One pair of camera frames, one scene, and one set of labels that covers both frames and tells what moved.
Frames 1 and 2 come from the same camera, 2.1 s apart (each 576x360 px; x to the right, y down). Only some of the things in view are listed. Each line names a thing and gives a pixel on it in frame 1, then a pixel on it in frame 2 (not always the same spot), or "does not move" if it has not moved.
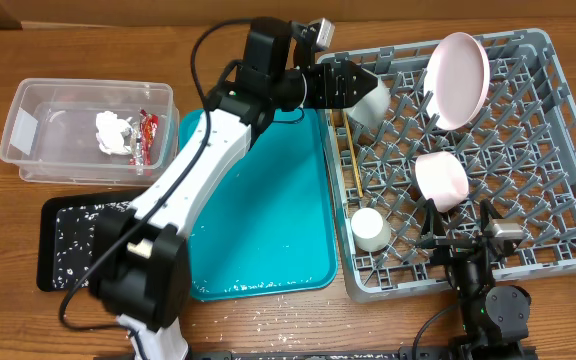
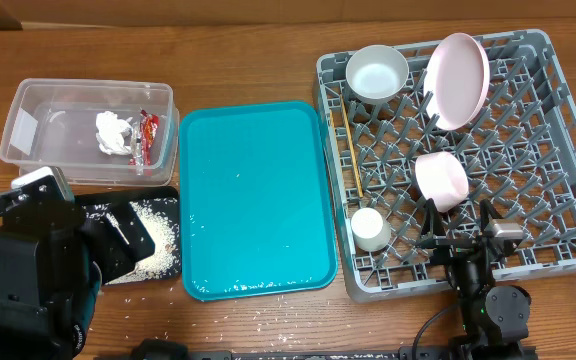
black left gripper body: [319, 93] → [114, 256]
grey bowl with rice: [371, 109] → [376, 73]
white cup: [371, 231] does not move
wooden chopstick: [353, 154] does not move
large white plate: [456, 80] does not move
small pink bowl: [442, 179] does not move
